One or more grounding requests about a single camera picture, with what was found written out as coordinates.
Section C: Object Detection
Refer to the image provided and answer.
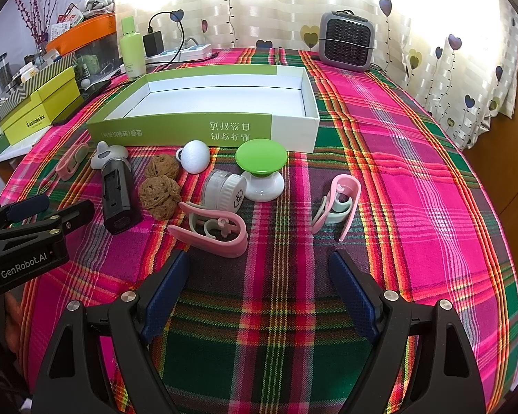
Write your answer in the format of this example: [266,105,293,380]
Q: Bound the white and blue power strip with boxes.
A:
[146,44,212,63]

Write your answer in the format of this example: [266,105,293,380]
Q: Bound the printed cards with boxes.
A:
[48,2,85,37]

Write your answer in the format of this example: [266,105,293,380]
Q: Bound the zigzag patterned box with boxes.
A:
[0,54,76,141]

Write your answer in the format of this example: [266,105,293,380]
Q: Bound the yellow-green shoe box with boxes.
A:
[2,66,84,146]

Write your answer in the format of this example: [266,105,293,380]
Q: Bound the pink plaid tablecloth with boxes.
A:
[0,47,518,414]

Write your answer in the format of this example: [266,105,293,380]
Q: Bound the grey space heater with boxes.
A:
[318,10,372,72]

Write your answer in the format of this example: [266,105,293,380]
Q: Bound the white side table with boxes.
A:
[0,138,37,167]

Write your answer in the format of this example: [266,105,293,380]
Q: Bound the brown walnut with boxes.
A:
[144,154,179,179]
[139,176,181,220]

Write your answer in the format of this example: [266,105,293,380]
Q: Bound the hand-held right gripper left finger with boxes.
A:
[32,248,191,414]

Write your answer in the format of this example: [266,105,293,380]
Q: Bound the pink and green plastic clip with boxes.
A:
[167,200,249,259]
[311,175,362,242]
[55,141,90,180]

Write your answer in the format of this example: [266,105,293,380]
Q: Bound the black charger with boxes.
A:
[143,31,165,58]

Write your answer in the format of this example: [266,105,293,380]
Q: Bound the dark glass jar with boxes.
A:
[0,53,13,91]

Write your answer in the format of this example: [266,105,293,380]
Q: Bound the black rectangular device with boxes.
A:
[101,158,138,236]

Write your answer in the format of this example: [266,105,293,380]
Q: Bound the light green bottle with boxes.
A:
[120,16,146,80]

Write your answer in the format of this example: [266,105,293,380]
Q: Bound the green and white cardboard box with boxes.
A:
[86,66,321,154]

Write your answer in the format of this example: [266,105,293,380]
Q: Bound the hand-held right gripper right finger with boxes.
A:
[328,248,486,414]

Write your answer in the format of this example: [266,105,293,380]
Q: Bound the white and grey mouse toy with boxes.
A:
[90,141,130,171]

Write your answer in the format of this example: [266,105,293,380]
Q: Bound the white egg-shaped ball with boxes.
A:
[175,140,210,175]

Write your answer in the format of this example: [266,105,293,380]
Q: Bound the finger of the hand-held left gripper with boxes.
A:
[0,194,50,234]
[0,199,96,251]

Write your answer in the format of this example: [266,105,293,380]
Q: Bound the orange box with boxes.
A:
[47,12,117,56]

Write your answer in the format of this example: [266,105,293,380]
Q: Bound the heart print curtain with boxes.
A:
[112,0,518,151]

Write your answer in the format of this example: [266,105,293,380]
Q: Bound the black phone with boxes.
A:
[52,78,113,127]

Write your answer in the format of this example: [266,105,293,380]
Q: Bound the green and white knob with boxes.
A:
[235,139,286,202]

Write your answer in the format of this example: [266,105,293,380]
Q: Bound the clear jar with white lid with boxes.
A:
[200,169,247,216]

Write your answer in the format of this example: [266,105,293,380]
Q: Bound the glass tank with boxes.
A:
[75,34,122,79]

